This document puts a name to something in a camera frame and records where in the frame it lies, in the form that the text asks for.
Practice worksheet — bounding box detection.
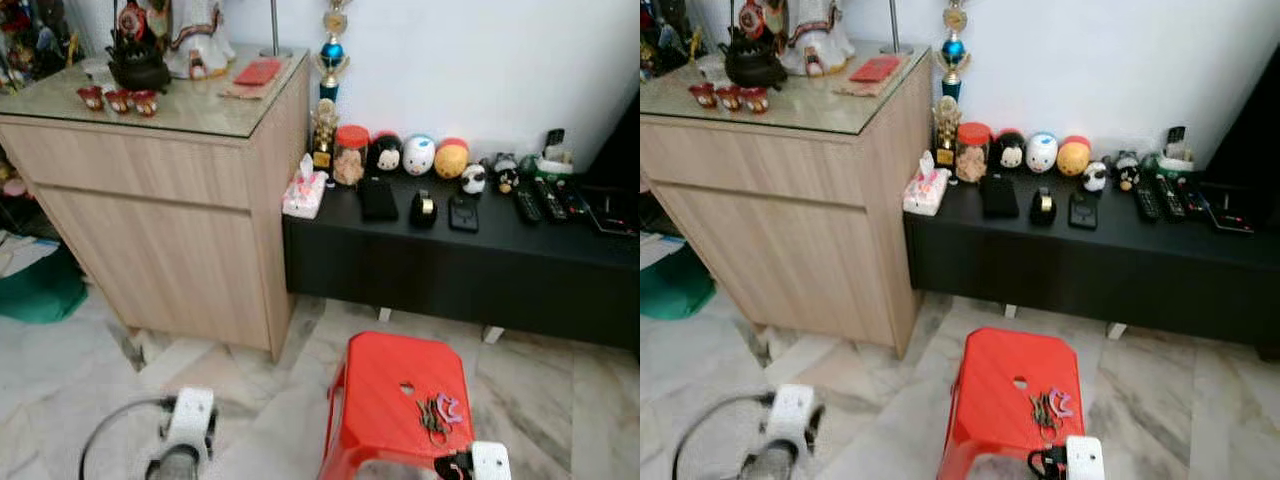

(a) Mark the green bag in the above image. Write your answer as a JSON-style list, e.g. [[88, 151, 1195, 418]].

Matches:
[[0, 245, 89, 324], [640, 245, 716, 321]]

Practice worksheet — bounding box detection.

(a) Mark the black television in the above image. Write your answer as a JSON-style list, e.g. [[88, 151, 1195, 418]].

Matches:
[[1200, 40, 1280, 201], [588, 95, 641, 191]]

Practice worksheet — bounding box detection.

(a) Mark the green box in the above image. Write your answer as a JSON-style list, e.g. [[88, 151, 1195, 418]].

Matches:
[[520, 150, 576, 181], [1145, 150, 1196, 179]]

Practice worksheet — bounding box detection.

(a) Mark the light wooden cabinet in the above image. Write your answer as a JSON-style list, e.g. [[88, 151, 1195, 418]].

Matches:
[[0, 45, 313, 363], [640, 42, 934, 359]]

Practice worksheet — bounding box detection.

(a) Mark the black TV console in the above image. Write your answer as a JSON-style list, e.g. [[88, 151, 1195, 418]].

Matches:
[[903, 165, 1280, 361], [282, 165, 641, 351]]

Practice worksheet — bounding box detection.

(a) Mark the yellow round plush toy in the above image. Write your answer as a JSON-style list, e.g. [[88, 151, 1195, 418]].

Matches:
[[434, 137, 471, 180], [1057, 135, 1093, 178]]

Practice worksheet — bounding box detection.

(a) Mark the black teapot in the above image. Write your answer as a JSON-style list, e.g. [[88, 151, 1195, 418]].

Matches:
[[723, 25, 791, 89], [105, 30, 173, 93]]

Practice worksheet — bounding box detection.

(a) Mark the black wallet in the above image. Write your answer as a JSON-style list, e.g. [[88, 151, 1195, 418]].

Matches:
[[360, 177, 399, 223], [980, 173, 1020, 219]]

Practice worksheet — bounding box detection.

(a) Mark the black mouse plush toy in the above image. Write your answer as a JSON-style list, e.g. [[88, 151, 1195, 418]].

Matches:
[[368, 132, 404, 176], [990, 130, 1026, 171]]

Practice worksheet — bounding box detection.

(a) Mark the white robed statue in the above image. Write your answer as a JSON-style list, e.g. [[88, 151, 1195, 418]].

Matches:
[[780, 0, 856, 77], [165, 0, 236, 81]]

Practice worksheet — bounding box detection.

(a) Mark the red plastic stool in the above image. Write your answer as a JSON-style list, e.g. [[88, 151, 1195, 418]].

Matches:
[[937, 327, 1093, 480], [318, 331, 479, 480]]

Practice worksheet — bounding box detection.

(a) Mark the floral tissue box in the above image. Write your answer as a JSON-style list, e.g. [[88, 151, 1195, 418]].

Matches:
[[282, 153, 329, 219], [903, 150, 951, 216]]

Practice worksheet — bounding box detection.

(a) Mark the red packet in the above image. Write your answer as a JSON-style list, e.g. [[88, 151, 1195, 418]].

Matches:
[[848, 55, 903, 84], [232, 58, 286, 87]]

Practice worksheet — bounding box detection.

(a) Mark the glass snack jar red lid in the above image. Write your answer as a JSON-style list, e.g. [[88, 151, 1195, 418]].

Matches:
[[953, 122, 991, 184], [333, 125, 371, 188]]

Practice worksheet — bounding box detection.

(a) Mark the small gold trophy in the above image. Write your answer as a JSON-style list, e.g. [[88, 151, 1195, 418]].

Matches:
[[932, 95, 962, 167], [311, 98, 339, 171]]

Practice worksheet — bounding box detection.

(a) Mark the metal lamp pole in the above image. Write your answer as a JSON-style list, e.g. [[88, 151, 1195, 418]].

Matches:
[[880, 0, 913, 56], [260, 0, 294, 58]]

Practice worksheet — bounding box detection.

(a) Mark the tall trophy with blue ball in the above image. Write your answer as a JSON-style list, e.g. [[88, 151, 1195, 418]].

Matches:
[[314, 0, 352, 103], [936, 0, 972, 103]]

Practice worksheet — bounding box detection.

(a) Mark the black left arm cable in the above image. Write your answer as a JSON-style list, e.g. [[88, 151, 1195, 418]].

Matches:
[[672, 392, 773, 480], [78, 397, 173, 480]]

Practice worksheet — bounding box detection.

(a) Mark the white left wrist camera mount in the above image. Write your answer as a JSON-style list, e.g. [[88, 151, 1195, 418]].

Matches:
[[765, 384, 816, 453], [165, 388, 218, 466]]

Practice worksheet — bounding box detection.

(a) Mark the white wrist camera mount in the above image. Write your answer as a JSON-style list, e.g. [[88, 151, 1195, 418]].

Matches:
[[765, 384, 816, 453], [1065, 436, 1106, 480], [165, 388, 218, 466], [470, 441, 512, 480]]

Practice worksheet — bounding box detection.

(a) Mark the key bunch with pink ring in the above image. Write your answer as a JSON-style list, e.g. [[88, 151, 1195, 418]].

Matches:
[[1030, 388, 1076, 441], [415, 393, 466, 444]]

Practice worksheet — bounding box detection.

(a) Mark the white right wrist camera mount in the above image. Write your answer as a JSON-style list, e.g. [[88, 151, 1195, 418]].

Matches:
[[470, 441, 512, 480], [1065, 436, 1106, 480]]

